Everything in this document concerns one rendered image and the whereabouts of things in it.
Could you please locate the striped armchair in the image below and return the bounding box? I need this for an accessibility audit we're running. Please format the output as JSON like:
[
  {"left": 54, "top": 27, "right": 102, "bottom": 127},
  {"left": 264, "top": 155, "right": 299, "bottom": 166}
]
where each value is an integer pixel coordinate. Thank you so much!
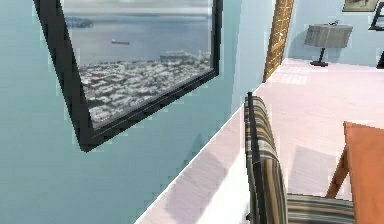
[{"left": 243, "top": 91, "right": 356, "bottom": 224}]

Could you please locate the orange wooden armchair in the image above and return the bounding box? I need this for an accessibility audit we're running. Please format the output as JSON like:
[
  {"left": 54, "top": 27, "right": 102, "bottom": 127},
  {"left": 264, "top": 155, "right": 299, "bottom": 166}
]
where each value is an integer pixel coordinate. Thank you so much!
[{"left": 325, "top": 121, "right": 384, "bottom": 224}]

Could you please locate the black framed seascape picture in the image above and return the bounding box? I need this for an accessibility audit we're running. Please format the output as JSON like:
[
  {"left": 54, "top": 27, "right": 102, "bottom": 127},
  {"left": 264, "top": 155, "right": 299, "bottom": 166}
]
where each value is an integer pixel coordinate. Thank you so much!
[{"left": 33, "top": 0, "right": 224, "bottom": 154}]

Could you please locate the brown wooden door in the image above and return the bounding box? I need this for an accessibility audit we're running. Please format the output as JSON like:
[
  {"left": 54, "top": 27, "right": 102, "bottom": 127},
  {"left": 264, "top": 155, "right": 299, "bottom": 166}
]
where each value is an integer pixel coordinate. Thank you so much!
[{"left": 262, "top": 0, "right": 296, "bottom": 84}]

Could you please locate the grey shade floor lamp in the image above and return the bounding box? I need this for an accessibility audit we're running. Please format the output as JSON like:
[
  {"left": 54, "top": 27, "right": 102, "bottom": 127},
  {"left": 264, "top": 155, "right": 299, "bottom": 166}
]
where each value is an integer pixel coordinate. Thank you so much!
[{"left": 303, "top": 20, "right": 354, "bottom": 68}]

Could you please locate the small framed wall picture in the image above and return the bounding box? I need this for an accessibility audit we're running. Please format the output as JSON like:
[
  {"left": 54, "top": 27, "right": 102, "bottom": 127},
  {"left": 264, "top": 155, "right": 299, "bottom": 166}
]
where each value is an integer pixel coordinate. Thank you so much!
[{"left": 342, "top": 0, "right": 379, "bottom": 13}]

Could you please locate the black framed wall picture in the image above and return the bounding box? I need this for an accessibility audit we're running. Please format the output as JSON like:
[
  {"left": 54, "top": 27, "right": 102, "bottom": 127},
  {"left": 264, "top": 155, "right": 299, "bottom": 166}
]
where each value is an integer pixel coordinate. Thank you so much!
[{"left": 368, "top": 1, "right": 384, "bottom": 32}]

